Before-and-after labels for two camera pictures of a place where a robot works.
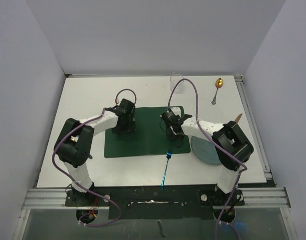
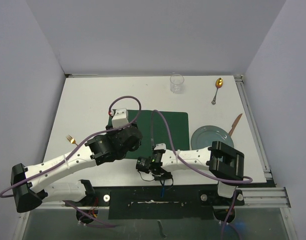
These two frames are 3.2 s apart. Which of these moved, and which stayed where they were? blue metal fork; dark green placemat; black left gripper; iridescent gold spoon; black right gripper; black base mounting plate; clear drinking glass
Moved: black left gripper; black right gripper; blue metal fork
Stayed: dark green placemat; clear drinking glass; black base mounting plate; iridescent gold spoon
